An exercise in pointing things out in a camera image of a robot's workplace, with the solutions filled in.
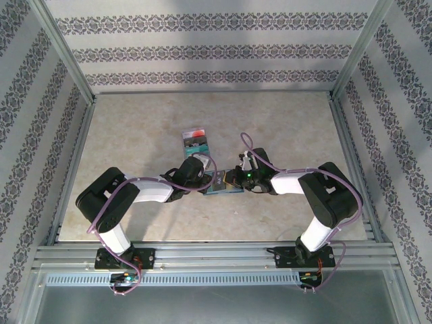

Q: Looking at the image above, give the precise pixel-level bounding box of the teal card holder wallet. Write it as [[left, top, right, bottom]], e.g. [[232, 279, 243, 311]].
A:
[[202, 169, 244, 197]]

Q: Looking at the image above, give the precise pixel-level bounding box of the clear acrylic card organizer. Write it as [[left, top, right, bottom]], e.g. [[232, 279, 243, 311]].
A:
[[180, 127, 213, 160]]

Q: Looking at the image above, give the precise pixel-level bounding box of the teal VIP card stack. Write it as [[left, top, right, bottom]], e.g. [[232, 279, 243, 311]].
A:
[[184, 144, 212, 159]]

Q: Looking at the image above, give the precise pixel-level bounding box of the black VIP card stack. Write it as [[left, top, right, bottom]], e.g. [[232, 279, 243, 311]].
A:
[[183, 134, 209, 147]]

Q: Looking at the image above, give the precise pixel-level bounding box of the small controller board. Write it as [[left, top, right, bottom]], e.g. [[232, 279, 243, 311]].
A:
[[299, 271, 323, 284], [108, 271, 142, 285]]

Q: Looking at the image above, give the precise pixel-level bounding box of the grey metal panel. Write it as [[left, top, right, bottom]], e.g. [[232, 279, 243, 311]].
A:
[[32, 269, 402, 324]]

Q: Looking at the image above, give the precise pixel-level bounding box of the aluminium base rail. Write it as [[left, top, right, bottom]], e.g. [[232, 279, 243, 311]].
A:
[[32, 240, 401, 271]]

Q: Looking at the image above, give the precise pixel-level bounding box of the aluminium table back rail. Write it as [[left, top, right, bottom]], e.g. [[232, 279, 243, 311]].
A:
[[93, 88, 333, 97]]

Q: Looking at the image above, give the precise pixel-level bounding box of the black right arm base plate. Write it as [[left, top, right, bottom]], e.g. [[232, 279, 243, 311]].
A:
[[269, 246, 335, 270]]

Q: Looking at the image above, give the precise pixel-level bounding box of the grey slotted cable duct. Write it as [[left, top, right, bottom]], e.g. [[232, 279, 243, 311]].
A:
[[45, 271, 302, 288]]

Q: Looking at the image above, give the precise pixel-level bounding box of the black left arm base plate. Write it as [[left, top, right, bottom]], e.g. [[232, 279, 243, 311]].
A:
[[94, 248, 157, 271]]

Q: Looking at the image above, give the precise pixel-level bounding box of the aluminium table side rail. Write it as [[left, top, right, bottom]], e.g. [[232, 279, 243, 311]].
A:
[[47, 97, 98, 246], [329, 94, 384, 244]]

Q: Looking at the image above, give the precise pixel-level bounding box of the aluminium corner post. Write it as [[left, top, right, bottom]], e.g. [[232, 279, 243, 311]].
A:
[[332, 0, 395, 101], [28, 0, 97, 105]]

